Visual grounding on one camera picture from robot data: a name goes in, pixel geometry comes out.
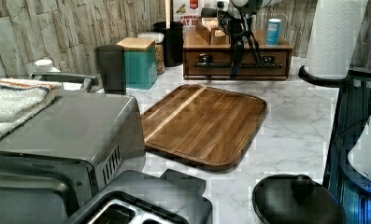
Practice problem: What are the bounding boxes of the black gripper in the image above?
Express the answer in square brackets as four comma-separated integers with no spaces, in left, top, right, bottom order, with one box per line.
[216,1,263,78]

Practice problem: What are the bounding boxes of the black drawer handle bar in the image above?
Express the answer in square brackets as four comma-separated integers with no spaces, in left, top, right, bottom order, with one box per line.
[193,54,283,69]

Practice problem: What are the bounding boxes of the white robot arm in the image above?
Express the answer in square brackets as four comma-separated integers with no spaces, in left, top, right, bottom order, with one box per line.
[217,0,274,78]

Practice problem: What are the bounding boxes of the wooden drawer cabinet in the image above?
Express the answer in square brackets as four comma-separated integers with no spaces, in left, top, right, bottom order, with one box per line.
[183,31,293,80]

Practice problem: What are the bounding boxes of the blue salt canister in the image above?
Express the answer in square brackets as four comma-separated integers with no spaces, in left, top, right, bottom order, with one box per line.
[266,19,281,46]

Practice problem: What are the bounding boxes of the wooden tea bag box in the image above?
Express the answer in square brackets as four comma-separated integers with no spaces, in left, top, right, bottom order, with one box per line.
[195,18,229,45]

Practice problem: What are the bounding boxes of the cereal box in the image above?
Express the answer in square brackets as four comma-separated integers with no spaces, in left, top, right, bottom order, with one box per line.
[172,0,212,31]

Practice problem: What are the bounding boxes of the black utensil crock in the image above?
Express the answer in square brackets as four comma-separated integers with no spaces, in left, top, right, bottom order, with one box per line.
[152,21,183,67]

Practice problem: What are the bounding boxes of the glass jar with white lid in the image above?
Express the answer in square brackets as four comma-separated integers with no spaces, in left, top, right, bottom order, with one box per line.
[137,32,164,75]

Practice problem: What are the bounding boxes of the white paper towel roll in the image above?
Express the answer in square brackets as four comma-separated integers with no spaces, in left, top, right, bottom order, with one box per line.
[305,0,368,80]

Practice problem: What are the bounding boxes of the wooden cutting board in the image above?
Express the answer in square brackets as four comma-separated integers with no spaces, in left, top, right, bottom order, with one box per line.
[141,84,267,170]

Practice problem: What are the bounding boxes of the teal canister with wooden lid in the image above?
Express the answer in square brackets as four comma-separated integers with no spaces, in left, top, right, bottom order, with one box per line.
[117,37,157,90]

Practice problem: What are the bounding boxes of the black paper towel holder base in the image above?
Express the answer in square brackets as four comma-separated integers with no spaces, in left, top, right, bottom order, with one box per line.
[298,65,352,88]

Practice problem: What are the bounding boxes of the dark grey cup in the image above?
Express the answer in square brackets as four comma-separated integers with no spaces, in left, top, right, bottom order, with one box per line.
[95,45,126,95]

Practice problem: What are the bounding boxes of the black round lid with knob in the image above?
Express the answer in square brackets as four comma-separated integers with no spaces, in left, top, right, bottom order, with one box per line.
[252,175,347,224]

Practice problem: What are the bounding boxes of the black silver toaster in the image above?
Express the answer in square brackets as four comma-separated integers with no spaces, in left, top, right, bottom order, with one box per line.
[64,169,213,224]

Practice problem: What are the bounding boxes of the white blue supplement bottle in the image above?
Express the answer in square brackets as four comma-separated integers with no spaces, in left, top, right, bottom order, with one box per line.
[34,59,59,73]

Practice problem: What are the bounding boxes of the folded white striped towel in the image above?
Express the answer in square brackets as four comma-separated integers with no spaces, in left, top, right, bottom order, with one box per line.
[0,77,63,137]

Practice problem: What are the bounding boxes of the silver toaster oven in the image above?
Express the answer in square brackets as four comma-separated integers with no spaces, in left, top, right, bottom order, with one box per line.
[0,88,145,224]

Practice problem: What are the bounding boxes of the wooden utensil handle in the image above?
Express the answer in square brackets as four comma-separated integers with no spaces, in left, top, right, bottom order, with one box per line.
[164,0,171,29]

